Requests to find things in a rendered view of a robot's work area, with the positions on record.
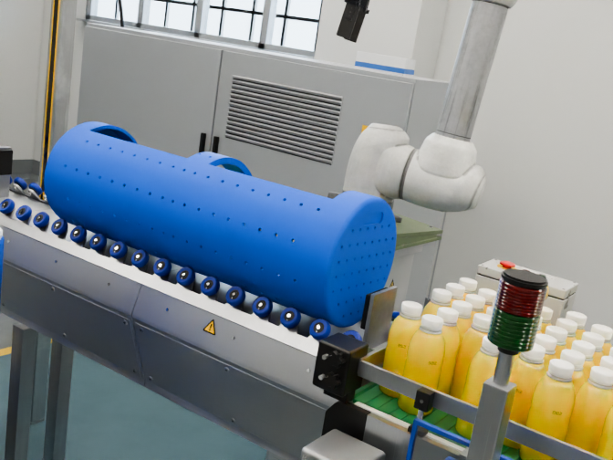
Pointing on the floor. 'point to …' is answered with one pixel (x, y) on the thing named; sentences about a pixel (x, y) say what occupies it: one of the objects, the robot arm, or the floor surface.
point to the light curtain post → (54, 99)
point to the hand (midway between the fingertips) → (348, 34)
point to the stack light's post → (491, 421)
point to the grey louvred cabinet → (255, 110)
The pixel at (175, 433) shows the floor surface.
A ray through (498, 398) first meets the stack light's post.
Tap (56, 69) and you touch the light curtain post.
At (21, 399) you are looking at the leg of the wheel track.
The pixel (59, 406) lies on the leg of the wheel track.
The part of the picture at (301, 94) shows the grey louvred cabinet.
